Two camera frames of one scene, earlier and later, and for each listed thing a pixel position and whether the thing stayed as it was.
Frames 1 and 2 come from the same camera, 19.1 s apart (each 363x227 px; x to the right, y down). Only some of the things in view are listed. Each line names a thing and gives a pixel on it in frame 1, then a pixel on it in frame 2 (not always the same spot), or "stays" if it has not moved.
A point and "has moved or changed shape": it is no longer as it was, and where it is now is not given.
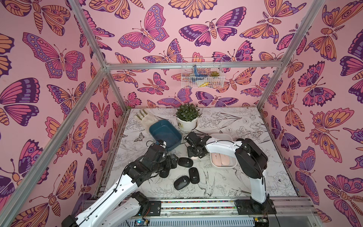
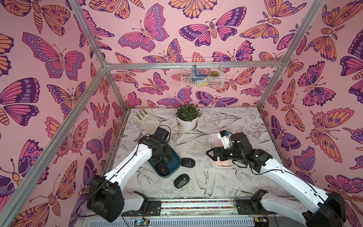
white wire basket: (203, 73) stays
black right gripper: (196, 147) -> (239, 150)
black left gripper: (173, 162) -> (168, 152)
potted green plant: (187, 115) stays
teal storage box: (163, 130) has moved or changed shape
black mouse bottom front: (181, 182) stays
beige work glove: (145, 118) stays
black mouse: (185, 162) stays
